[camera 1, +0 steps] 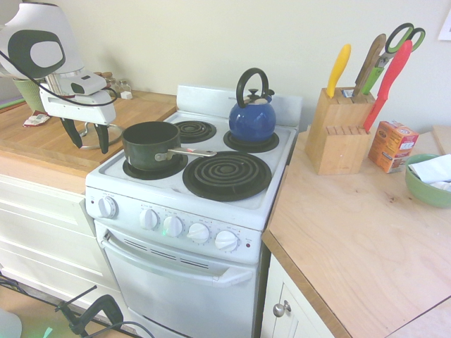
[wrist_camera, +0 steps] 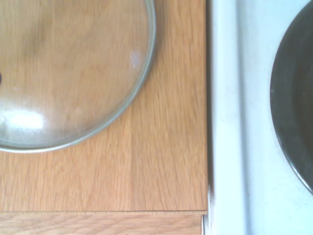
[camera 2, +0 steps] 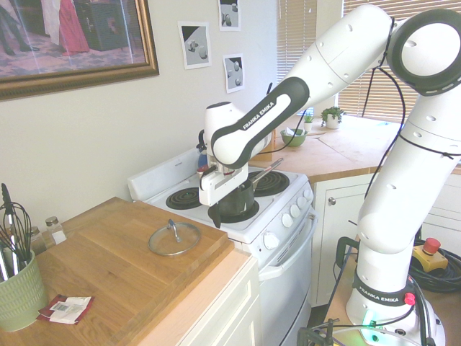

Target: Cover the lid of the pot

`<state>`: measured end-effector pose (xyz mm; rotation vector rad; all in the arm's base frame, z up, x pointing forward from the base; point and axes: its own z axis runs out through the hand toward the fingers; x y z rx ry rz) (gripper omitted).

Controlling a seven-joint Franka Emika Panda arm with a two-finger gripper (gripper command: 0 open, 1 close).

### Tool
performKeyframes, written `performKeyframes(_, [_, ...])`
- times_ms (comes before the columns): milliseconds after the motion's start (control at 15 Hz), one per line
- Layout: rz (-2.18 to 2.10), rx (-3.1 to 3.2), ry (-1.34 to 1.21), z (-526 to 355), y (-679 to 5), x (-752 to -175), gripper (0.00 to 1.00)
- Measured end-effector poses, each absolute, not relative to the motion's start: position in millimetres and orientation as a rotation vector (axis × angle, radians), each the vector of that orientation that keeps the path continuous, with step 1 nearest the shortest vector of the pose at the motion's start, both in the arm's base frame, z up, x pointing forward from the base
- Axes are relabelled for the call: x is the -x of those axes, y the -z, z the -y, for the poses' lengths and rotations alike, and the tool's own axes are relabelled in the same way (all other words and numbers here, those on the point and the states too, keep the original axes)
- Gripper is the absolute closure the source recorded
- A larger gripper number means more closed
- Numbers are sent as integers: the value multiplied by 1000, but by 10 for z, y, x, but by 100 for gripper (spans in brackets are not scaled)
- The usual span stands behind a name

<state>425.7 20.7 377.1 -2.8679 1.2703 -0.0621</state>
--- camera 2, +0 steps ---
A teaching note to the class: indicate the wide wooden window blind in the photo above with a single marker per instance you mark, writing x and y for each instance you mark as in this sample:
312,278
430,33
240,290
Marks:
363,97

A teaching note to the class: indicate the white packet with barcode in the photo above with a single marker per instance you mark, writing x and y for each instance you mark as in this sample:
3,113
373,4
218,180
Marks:
68,308

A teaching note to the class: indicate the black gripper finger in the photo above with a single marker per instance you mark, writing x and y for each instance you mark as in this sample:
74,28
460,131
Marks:
216,215
236,202

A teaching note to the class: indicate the black clamp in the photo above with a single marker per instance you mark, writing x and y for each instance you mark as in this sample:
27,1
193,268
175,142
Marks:
311,333

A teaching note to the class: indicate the round glass pot lid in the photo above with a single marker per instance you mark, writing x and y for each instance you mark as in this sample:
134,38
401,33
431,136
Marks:
162,246

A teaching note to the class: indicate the glass shaker with metal cap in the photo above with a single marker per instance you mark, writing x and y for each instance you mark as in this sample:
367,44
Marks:
55,232
37,241

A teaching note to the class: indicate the large grey paper print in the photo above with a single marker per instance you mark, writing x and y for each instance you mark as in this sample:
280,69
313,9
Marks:
194,45

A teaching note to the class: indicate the white cabinet with wooden top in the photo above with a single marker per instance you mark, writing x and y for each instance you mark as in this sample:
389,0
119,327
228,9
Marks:
223,313

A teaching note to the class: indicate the green bowl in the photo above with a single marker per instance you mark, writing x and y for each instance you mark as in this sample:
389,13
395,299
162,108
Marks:
293,140

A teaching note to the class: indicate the small grey paper print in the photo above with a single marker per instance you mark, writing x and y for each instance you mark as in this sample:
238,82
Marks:
229,14
235,74

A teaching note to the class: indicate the blue kettle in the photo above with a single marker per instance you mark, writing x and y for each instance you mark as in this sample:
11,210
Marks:
204,158

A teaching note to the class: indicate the green ribbed utensil holder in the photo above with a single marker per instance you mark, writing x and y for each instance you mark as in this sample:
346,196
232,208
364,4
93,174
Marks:
19,299

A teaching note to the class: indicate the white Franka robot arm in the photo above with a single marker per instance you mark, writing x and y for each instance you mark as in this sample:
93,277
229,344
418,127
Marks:
360,47

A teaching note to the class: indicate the red packet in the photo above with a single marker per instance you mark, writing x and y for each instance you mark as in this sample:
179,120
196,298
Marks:
84,310

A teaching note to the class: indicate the white stove knob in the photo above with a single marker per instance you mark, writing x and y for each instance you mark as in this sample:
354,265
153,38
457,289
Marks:
302,203
287,220
308,195
271,240
295,211

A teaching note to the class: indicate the leafy plant in white pot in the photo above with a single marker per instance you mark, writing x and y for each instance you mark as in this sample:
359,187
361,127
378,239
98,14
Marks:
332,117

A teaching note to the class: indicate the small succulent in white pot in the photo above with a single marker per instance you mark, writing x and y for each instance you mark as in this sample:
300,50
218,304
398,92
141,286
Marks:
308,122

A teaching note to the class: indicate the narrow wooden window blind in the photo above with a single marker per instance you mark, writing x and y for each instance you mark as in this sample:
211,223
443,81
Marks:
291,54

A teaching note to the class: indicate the yellow emergency stop button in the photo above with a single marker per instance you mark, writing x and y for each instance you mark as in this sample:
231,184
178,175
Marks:
428,254

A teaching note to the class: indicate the gold framed painting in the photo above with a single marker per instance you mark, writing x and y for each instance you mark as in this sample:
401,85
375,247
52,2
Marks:
72,36

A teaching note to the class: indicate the white electric stove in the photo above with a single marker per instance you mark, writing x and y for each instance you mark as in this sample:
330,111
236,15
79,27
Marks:
288,274

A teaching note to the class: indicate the black slim utensil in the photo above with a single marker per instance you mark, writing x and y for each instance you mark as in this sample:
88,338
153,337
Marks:
6,196

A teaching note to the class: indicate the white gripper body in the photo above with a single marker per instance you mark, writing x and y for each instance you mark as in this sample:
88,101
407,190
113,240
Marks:
216,187

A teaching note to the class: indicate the wooden knife block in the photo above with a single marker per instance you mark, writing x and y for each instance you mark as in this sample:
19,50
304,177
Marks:
268,148

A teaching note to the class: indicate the black whisk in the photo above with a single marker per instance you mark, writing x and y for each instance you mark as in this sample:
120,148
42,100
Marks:
19,230

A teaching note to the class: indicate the large wooden cutting board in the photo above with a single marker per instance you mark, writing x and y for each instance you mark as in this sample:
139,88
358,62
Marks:
119,274

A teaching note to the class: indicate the white cabinet with metal knob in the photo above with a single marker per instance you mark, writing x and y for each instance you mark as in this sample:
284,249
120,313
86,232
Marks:
338,245

